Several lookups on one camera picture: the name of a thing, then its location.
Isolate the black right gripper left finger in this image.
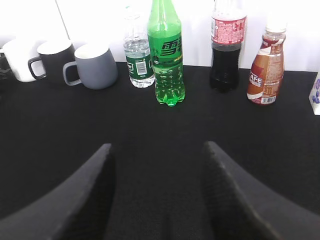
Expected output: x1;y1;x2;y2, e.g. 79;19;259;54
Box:
0;143;116;240

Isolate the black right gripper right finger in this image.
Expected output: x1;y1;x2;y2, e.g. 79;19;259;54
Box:
201;141;320;240

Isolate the white mug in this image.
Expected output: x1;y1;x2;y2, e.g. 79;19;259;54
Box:
2;38;38;83

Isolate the green soda bottle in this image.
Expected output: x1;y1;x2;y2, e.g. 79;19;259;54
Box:
147;0;186;107

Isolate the black tablecloth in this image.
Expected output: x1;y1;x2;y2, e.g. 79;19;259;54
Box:
0;63;320;240

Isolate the white carton box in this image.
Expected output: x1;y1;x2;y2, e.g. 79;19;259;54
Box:
309;72;320;116

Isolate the brown coffee drink bottle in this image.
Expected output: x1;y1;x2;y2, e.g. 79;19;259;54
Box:
246;11;287;105

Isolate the grey mug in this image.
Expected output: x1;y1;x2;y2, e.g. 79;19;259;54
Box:
62;43;118;90

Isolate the black mug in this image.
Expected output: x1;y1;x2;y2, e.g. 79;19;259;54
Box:
27;39;75;82

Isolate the clear water bottle green label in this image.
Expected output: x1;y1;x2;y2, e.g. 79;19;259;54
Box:
123;5;155;88

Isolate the dark cola bottle red label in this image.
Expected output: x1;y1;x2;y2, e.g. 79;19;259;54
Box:
209;0;247;93

